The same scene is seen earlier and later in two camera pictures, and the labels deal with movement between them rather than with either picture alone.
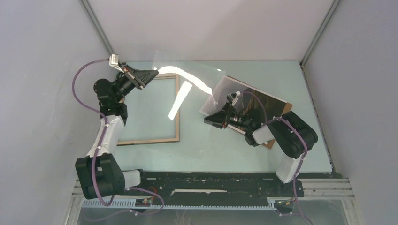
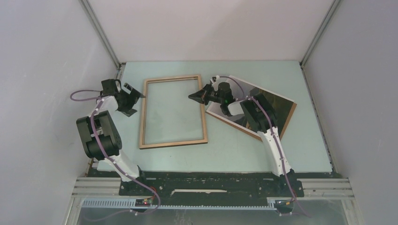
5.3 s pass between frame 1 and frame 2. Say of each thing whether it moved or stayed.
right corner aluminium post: stayed
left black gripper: moved
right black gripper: moved
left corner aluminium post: stayed
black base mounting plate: stayed
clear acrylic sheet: moved
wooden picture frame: moved
